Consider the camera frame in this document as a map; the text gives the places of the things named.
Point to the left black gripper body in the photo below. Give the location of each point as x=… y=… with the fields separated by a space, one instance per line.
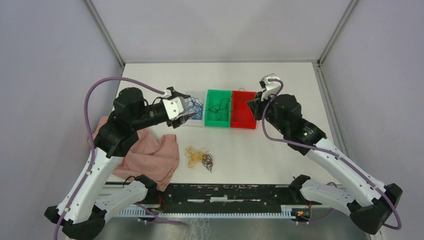
x=168 y=90

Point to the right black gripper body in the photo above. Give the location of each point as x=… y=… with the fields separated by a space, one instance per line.
x=260 y=106

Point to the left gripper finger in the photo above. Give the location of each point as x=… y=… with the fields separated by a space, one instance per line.
x=175 y=94
x=181 y=120

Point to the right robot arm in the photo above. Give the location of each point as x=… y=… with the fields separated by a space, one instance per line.
x=368 y=202

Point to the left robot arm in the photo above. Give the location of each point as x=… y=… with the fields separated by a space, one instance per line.
x=82 y=215

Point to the red plastic bin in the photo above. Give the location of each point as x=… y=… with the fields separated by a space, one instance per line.
x=241 y=115

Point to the clear plastic bin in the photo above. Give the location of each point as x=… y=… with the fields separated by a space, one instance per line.
x=196 y=104

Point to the pink cloth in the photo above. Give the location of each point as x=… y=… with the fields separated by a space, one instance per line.
x=157 y=159

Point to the green plastic bin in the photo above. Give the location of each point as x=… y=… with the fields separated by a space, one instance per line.
x=218 y=108

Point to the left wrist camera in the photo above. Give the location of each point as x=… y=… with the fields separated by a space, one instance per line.
x=175 y=107

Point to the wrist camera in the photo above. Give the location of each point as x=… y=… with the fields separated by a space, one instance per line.
x=175 y=107
x=271 y=85

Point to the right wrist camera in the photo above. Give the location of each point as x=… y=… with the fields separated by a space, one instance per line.
x=271 y=85

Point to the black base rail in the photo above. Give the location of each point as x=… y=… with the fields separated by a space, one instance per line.
x=190 y=198

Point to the white cable duct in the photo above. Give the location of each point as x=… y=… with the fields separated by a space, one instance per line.
x=138 y=212

